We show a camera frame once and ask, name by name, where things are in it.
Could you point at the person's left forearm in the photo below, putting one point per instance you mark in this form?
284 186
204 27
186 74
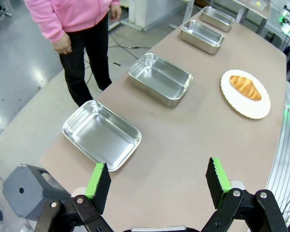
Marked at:
113 2

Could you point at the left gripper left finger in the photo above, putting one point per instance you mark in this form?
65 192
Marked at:
96 183

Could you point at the white scalloped plate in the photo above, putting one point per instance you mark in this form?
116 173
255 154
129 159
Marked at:
251 106

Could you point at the rectangular steel container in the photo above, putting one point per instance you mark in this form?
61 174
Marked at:
203 36
217 18
99 135
159 79

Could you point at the grey plastic housing box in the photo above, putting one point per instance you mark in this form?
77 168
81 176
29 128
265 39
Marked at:
26 193

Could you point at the clear plastic box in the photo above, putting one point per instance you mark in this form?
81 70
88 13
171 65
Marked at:
256 3

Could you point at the white metal cabinet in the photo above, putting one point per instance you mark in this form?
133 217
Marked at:
159 12

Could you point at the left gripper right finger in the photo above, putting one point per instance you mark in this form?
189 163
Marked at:
220 183

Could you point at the person's right hand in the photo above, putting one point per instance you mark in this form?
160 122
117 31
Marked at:
62 44

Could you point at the person's right forearm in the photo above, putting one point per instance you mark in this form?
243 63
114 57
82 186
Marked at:
46 24

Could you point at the person in pink hoodie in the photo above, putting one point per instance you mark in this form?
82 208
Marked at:
75 14

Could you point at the grey table with clear box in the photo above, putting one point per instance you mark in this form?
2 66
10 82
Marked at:
253 13

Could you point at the person's left hand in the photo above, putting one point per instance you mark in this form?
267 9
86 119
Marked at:
115 12

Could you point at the golden bread roll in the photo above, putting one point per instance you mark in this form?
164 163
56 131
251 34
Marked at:
244 87

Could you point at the aluminium profile frame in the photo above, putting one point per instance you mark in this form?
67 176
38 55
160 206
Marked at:
285 149

